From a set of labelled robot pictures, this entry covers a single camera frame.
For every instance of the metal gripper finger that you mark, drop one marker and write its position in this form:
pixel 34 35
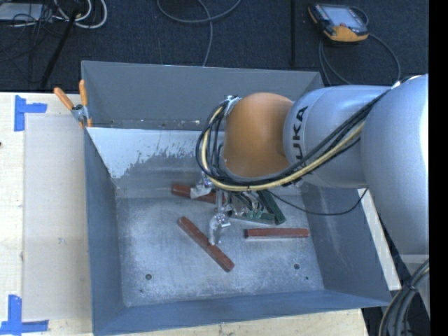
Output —
pixel 216 227
pixel 201 189

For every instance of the red-brown flat block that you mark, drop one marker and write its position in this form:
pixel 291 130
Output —
pixel 276 233
pixel 180 189
pixel 196 234

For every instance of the dark green flat block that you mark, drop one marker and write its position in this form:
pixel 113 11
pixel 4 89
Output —
pixel 276 210

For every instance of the grey metal bin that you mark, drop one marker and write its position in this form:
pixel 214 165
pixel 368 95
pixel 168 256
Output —
pixel 168 257

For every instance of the pale flat board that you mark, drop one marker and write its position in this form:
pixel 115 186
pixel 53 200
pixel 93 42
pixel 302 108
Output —
pixel 52 205

